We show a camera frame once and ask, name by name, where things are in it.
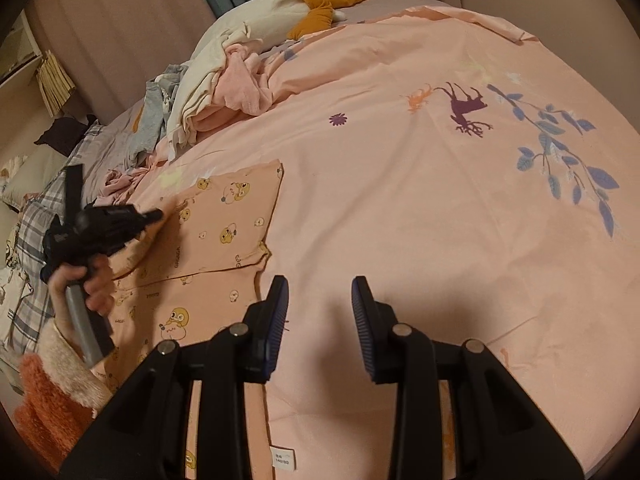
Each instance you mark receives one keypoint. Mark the peach cartoon print garment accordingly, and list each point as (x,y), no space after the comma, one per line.
(225,230)

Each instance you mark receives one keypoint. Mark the white printed cloth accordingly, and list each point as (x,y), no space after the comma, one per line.
(10,280)

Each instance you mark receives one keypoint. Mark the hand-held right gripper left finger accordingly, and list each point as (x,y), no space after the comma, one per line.
(278,320)

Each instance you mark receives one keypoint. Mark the cream cloth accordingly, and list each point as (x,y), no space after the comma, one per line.
(200,85)

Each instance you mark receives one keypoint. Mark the grey clothing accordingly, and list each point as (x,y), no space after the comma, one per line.
(150,120)

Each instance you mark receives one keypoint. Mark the plaid pillow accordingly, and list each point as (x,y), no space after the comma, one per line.
(30,230)

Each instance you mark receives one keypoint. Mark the dark brown cushion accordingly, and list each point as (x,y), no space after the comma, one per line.
(65,135)

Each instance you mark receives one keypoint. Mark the person's left hand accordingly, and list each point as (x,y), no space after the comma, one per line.
(100,285)

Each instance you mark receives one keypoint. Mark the grey bed sheet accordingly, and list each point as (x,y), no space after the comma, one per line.
(107,145)

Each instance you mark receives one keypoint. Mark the pink deer print duvet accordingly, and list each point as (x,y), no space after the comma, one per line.
(400,200)

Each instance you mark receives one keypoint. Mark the white shelf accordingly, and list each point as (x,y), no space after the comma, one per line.
(20,50)

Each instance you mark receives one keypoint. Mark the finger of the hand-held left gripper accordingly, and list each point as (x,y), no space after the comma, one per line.
(142,219)

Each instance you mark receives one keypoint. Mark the white goose plush toy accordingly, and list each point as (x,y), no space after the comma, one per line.
(310,10)

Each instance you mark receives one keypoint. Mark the salmon pink clothing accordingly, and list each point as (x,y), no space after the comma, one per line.
(240,85)

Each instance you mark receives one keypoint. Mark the cream pillow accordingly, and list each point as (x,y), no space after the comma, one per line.
(30,180)

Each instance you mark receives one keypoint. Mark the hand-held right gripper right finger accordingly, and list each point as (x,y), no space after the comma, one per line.
(362,330)

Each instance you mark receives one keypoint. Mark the stack of books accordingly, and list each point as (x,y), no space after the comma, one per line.
(55,82)

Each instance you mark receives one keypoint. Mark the pale pink garment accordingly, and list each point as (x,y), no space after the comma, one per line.
(122,180)

